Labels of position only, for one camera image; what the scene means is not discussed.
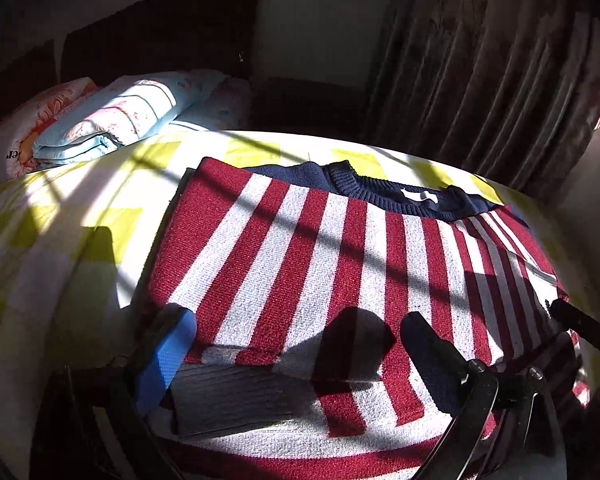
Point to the pale pink pillow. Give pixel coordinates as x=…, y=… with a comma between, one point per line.
x=227, y=105

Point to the brown patterned curtain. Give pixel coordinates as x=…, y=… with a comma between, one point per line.
x=480, y=70

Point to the orange floral pillow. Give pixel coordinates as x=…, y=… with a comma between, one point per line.
x=15, y=135

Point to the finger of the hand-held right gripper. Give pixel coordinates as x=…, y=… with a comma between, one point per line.
x=587, y=327

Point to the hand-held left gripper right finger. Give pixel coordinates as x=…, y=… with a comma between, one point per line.
x=432, y=360

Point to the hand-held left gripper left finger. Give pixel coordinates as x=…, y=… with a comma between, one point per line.
x=164, y=355

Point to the red white striped sweater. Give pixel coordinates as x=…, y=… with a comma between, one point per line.
x=300, y=260

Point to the dark wooden headboard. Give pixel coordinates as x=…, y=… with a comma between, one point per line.
x=155, y=35

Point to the yellow white checked bed sheet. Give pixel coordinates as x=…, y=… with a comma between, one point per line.
x=55, y=240

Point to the folded light blue quilt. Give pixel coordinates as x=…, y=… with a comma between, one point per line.
x=125, y=115

